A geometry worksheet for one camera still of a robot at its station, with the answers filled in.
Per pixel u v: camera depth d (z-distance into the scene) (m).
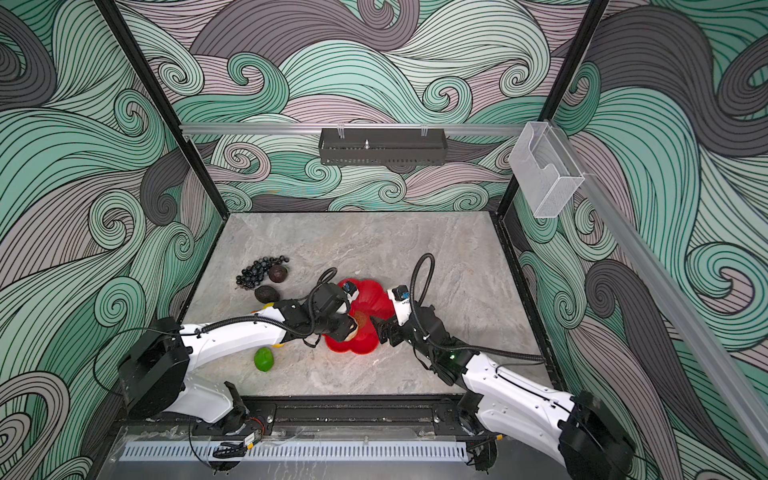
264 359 0.80
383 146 0.92
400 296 0.67
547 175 0.77
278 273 0.97
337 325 0.73
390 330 0.68
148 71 0.81
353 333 0.81
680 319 0.50
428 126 0.95
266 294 0.92
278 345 0.58
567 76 0.82
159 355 0.48
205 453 0.69
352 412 0.75
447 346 0.61
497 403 0.60
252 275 0.98
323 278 0.78
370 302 0.95
